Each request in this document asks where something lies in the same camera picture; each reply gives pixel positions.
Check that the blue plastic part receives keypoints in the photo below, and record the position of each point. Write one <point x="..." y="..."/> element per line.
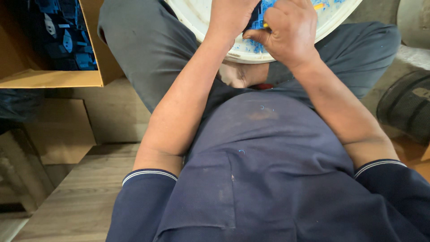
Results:
<point x="257" y="18"/>

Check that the person's bare foot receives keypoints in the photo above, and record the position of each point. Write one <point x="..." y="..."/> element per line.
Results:
<point x="242" y="74"/>

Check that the small red object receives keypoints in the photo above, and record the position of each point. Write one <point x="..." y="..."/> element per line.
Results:
<point x="262" y="86"/>

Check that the heap of blue plastic pieces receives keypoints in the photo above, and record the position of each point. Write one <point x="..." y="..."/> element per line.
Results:
<point x="63" y="37"/>

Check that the white round plastic basin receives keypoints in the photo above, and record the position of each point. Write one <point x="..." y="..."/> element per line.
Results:
<point x="191" y="20"/>

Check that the blue plastic shavings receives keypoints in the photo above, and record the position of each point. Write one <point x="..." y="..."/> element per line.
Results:
<point x="255" y="47"/>

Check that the person's grey trousers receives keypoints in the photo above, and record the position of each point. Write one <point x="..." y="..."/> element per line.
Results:
<point x="147" y="47"/>

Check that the brown cardboard box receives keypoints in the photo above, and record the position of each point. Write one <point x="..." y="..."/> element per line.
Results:
<point x="50" y="79"/>

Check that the grey round container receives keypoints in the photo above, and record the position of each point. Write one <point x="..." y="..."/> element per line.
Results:
<point x="415" y="20"/>

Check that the black plastic bag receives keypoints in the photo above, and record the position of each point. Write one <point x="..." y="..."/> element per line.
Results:
<point x="16" y="106"/>

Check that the yellow cutter tool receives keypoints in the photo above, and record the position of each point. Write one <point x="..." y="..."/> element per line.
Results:
<point x="318" y="6"/>

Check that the person's right hand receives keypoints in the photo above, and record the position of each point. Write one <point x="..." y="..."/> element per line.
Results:
<point x="292" y="37"/>

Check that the flat brown cardboard sheet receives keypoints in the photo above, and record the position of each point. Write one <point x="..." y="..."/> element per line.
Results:
<point x="60" y="131"/>

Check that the person's left hand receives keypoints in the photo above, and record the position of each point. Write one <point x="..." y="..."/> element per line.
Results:
<point x="225" y="18"/>

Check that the person's navy polo shirt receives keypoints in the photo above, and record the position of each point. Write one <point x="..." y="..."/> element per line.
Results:
<point x="268" y="174"/>

